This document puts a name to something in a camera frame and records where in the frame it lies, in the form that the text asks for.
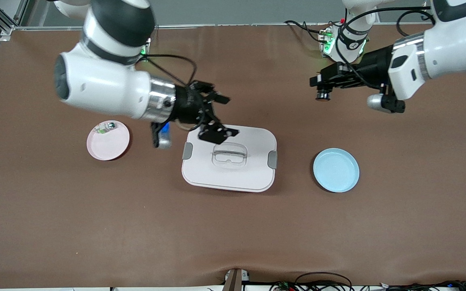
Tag white lidded box grey latches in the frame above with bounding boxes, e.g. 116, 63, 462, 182
181, 124, 278, 193

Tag light blue round plate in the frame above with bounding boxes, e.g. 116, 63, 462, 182
313, 148, 360, 193

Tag pink round plate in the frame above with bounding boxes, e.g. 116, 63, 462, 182
87, 120, 130, 161

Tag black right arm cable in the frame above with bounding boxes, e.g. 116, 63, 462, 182
136, 54, 198, 87

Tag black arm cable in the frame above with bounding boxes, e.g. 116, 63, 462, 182
335, 5, 436, 87
136, 54, 198, 87

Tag black base power cable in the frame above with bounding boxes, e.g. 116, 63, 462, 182
284, 19, 330, 43

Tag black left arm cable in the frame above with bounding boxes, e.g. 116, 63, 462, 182
335, 5, 436, 87

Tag camera stand post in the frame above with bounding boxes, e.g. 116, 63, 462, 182
223, 268, 250, 291

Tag small wired connector board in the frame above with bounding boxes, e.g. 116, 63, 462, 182
269, 281, 298, 291

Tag black cable loop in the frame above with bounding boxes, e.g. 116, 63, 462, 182
294, 272, 354, 291

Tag aluminium frame profile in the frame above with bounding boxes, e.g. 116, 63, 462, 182
0, 0, 31, 38

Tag black cable bundle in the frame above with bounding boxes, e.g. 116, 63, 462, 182
383, 280, 466, 291

